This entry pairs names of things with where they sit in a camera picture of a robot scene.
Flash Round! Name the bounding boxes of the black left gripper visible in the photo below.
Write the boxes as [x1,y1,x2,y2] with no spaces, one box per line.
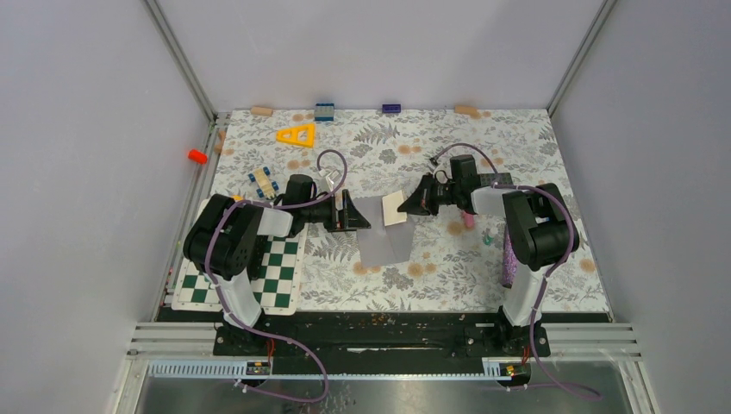
[302,190,370,232]

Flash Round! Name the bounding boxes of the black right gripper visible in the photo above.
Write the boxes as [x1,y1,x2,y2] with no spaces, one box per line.
[398,172,461,216]

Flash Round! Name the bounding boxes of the tan lined letter paper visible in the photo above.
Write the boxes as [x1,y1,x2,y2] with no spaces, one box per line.
[381,190,408,227]

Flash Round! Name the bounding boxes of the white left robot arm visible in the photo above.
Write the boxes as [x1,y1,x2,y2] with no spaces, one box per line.
[183,174,371,354]

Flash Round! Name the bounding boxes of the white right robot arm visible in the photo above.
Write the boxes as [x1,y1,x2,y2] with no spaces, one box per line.
[398,155,579,355]

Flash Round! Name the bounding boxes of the grey paper envelope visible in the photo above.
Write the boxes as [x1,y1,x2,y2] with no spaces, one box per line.
[353,197,415,267]

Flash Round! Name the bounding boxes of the pink toy microphone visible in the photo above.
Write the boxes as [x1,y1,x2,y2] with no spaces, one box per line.
[461,211,475,229]

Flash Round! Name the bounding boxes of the floral patterned table mat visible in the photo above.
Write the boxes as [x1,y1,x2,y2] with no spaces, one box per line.
[212,110,581,312]

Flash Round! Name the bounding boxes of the dark green building baseplate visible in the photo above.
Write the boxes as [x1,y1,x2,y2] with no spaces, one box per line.
[478,172,514,186]

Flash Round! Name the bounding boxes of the wooden toy car blue wheels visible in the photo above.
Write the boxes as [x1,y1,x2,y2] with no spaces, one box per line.
[247,166,279,200]

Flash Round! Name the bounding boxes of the yellow triangle toy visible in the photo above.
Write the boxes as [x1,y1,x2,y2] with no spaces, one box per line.
[276,123,316,148]

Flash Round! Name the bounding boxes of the green white chessboard mat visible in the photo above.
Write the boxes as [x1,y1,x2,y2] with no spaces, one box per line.
[171,199,310,317]

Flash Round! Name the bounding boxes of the dark purple building brick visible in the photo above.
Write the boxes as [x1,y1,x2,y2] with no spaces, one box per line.
[381,103,402,114]

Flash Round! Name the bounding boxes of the right wooden cylinder block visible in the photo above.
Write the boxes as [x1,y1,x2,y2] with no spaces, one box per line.
[453,105,482,119]

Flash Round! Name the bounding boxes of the wooden cylinder block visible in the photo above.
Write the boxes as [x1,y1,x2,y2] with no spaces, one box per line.
[453,105,482,119]
[250,106,274,117]

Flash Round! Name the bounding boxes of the blue building brick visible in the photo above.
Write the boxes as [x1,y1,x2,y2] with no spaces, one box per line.
[313,103,335,122]

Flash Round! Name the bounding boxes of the purple glitter microphone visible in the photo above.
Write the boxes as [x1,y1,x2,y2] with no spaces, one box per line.
[500,227,518,289]

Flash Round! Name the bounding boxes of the left wooden cylinder block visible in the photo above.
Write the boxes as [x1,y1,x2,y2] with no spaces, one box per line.
[250,106,274,117]

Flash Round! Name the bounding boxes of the orange plastic cap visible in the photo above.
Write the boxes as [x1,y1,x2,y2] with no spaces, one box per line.
[187,149,209,165]

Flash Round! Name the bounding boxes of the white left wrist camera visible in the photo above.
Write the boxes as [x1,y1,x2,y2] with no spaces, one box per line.
[322,170,342,195]

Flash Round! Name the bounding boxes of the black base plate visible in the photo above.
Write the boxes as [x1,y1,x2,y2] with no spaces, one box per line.
[213,312,550,364]

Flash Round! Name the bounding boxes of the white slotted cable duct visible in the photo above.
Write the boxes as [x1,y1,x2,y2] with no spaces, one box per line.
[147,351,511,380]

